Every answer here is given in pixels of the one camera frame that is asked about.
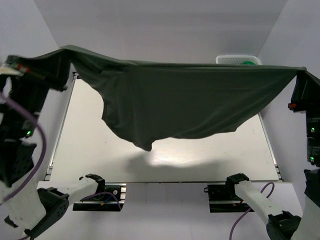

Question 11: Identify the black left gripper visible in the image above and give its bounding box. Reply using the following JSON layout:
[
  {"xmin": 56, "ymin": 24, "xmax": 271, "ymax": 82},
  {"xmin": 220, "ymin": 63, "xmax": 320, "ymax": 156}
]
[{"xmin": 3, "ymin": 45, "xmax": 74, "ymax": 136}]

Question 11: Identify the dark grey t-shirt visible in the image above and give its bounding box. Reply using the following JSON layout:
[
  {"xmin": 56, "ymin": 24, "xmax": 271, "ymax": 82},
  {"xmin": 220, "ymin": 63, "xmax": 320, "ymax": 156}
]
[{"xmin": 14, "ymin": 44, "xmax": 320, "ymax": 152}]

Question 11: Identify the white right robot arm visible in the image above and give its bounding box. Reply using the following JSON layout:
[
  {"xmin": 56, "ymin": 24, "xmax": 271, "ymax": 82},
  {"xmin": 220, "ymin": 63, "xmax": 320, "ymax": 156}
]
[{"xmin": 225, "ymin": 72, "xmax": 320, "ymax": 240}]

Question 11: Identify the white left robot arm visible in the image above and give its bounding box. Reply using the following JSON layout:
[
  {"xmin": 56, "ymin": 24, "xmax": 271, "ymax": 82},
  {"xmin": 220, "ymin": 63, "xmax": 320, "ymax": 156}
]
[{"xmin": 0, "ymin": 53, "xmax": 106, "ymax": 240}]

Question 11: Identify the green t-shirt in basket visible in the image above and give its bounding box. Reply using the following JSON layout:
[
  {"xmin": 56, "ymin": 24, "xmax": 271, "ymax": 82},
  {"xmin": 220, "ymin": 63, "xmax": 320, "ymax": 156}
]
[{"xmin": 242, "ymin": 60, "xmax": 256, "ymax": 65}]

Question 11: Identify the white plastic mesh basket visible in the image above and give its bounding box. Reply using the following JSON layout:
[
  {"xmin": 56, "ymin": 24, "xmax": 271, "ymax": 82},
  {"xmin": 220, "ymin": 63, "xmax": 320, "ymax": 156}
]
[{"xmin": 215, "ymin": 54, "xmax": 262, "ymax": 65}]

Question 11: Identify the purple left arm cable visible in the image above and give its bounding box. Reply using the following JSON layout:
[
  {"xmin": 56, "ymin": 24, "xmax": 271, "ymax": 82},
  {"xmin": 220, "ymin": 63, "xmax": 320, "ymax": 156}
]
[{"xmin": 0, "ymin": 92, "xmax": 125, "ymax": 237}]

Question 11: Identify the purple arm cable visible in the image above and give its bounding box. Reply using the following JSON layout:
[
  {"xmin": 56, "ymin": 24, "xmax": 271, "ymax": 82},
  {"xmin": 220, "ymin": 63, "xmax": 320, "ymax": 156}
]
[
  {"xmin": 228, "ymin": 181, "xmax": 276, "ymax": 240},
  {"xmin": 0, "ymin": 92, "xmax": 125, "ymax": 237}
]

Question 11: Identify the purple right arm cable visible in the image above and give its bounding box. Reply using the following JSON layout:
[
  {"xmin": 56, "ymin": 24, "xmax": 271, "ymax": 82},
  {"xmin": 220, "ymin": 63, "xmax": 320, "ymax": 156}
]
[{"xmin": 228, "ymin": 181, "xmax": 276, "ymax": 240}]

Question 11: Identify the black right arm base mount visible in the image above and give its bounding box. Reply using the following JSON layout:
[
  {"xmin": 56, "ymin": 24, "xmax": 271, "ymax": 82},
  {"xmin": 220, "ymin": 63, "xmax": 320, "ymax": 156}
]
[{"xmin": 203, "ymin": 184, "xmax": 249, "ymax": 213}]

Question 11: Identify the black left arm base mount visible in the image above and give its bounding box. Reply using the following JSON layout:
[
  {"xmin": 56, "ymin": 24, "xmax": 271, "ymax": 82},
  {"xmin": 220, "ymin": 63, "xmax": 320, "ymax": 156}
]
[{"xmin": 72, "ymin": 183, "xmax": 126, "ymax": 212}]

